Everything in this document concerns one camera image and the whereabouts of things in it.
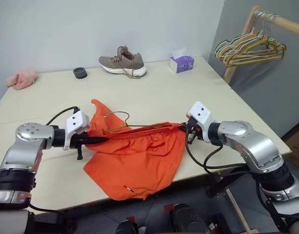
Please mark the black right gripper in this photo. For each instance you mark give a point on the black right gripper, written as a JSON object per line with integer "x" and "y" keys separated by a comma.
{"x": 194, "y": 131}

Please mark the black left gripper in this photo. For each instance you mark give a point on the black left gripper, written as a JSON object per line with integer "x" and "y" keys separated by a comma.
{"x": 79, "y": 141}

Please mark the orange shorts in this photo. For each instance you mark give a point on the orange shorts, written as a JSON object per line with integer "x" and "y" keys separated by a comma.
{"x": 139, "y": 158}

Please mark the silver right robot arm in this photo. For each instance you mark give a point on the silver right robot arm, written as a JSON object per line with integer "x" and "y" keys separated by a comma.
{"x": 249, "y": 143}

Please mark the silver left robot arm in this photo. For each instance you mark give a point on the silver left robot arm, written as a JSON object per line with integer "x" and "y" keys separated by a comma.
{"x": 25, "y": 146}

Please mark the purple and white tissue box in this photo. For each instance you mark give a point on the purple and white tissue box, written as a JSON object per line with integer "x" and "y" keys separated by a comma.
{"x": 183, "y": 64}

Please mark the black table leg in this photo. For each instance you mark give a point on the black table leg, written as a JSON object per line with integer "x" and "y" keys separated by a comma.
{"x": 222, "y": 182}

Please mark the taupe sneaker with white sole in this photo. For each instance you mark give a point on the taupe sneaker with white sole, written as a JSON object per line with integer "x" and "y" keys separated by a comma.
{"x": 125, "y": 62}

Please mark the dark rounded shape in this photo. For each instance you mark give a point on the dark rounded shape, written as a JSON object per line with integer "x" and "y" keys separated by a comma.
{"x": 127, "y": 228}
{"x": 188, "y": 219}

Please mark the pink fluffy cloth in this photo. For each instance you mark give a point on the pink fluffy cloth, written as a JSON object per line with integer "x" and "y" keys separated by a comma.
{"x": 21, "y": 79}

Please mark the light wooden bar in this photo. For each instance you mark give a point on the light wooden bar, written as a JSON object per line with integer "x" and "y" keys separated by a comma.
{"x": 239, "y": 212}

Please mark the brown cardboard box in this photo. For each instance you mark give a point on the brown cardboard box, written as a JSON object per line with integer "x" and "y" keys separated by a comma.
{"x": 296, "y": 151}

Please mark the wooden clothes rack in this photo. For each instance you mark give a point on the wooden clothes rack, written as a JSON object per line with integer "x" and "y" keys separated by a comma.
{"x": 289, "y": 23}

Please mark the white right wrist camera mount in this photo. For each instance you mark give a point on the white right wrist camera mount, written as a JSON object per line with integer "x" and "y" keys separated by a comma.
{"x": 200, "y": 113}

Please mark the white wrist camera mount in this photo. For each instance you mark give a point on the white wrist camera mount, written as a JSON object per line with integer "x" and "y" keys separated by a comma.
{"x": 76, "y": 122}
{"x": 200, "y": 113}

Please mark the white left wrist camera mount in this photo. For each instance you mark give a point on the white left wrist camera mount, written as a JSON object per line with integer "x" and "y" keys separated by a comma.
{"x": 76, "y": 122}

